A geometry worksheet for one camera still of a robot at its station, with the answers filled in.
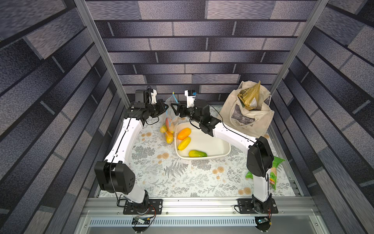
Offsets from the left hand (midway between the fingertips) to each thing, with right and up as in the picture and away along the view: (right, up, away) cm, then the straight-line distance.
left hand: (169, 104), depth 78 cm
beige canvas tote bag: (+54, -11, +14) cm, 57 cm away
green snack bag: (+57, -39, 0) cm, 69 cm away
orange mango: (+7, -18, +20) cm, 28 cm away
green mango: (+16, -30, +10) cm, 35 cm away
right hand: (+2, 0, +1) cm, 3 cm away
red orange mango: (-4, -13, +25) cm, 29 cm away
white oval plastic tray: (+27, -27, +15) cm, 41 cm away
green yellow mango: (-7, -15, +18) cm, 24 cm away
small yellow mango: (+8, -24, +15) cm, 29 cm away
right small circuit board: (+49, -62, -5) cm, 79 cm away
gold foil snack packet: (+50, +7, +16) cm, 53 cm away
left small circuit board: (-13, -59, -7) cm, 61 cm away
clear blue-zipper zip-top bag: (-2, -20, +15) cm, 25 cm away
